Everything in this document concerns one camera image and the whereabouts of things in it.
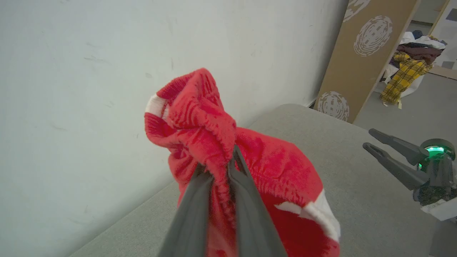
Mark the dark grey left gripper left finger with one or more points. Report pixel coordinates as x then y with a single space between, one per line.
192 214

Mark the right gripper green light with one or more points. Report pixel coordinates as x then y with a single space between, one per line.
439 171

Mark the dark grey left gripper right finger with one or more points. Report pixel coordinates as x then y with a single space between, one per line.
251 217

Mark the red garment with white trim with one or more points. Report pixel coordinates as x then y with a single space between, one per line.
278 160

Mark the yellow plaid garment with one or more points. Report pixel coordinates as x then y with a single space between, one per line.
403 76

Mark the dark maroon garment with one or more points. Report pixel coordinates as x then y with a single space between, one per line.
421 51

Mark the grey fabric sofa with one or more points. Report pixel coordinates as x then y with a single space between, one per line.
357 200

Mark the pile of clothes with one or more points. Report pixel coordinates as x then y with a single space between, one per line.
414 87

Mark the brown cardboard panel white prints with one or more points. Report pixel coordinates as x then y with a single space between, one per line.
348 75

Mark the white board with grey squares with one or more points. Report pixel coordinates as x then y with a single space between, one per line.
450 32

